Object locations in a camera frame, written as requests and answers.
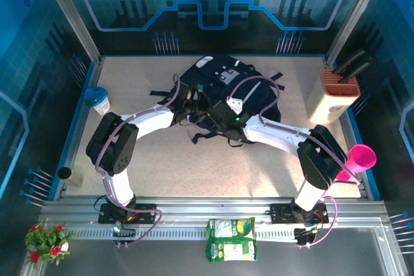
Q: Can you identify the navy blue backpack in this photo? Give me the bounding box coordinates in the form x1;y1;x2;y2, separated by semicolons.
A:
149;55;285;147

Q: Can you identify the white cup with blue lid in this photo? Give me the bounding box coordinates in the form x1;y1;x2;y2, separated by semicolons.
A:
83;86;111;115

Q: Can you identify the green snack bag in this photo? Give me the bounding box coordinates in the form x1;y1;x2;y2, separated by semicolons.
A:
206;217;259;262

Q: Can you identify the beige orange knife block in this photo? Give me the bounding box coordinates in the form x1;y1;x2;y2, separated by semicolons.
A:
305;69;362;125

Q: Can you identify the magenta plastic cup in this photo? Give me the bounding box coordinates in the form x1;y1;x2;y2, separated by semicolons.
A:
334;144;378;182

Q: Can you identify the beige bottle with black cap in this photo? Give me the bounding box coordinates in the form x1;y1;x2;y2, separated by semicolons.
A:
57;166;84;188

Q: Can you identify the artificial red flower plant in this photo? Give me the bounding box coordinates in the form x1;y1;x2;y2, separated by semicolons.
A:
25;220;77;270

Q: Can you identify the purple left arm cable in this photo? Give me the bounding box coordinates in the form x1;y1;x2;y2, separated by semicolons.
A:
95;74;182;248

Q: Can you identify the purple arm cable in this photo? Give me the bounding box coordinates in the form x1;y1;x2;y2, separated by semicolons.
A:
95;74;182;248
228;75;362;249

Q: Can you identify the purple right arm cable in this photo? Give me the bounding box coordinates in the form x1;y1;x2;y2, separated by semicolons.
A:
228;75;362;249

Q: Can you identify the aluminium mounting rail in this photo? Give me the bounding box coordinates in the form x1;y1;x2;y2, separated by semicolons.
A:
38;196;387;241

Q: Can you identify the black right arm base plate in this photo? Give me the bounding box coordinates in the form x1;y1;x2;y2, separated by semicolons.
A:
270;203;329;225

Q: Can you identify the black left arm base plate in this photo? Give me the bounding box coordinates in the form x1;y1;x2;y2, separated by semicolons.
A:
98;203;157;225

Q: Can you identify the black knife handle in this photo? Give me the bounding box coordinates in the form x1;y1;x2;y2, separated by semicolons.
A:
332;48;368;75
338;56;373;83

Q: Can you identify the aluminium frame post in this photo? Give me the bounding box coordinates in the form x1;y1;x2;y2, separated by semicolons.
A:
36;0;103;65
325;0;387;63

